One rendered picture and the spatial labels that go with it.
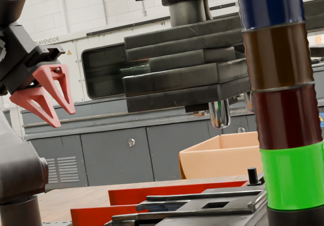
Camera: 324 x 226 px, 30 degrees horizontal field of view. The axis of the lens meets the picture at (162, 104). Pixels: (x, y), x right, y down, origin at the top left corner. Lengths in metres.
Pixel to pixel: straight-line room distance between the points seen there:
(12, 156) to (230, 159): 2.10
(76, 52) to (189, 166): 3.36
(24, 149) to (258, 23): 0.68
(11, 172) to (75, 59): 5.33
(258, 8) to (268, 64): 0.03
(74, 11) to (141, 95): 8.07
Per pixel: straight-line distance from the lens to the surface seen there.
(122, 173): 6.09
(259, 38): 0.35
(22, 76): 0.88
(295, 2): 0.35
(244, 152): 2.94
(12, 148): 0.98
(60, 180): 6.57
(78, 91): 6.26
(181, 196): 0.74
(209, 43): 0.60
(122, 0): 8.22
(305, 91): 0.35
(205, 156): 3.03
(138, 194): 1.00
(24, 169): 0.95
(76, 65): 6.25
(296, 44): 0.35
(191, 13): 0.63
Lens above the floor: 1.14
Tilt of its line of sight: 3 degrees down
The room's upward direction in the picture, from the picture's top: 9 degrees counter-clockwise
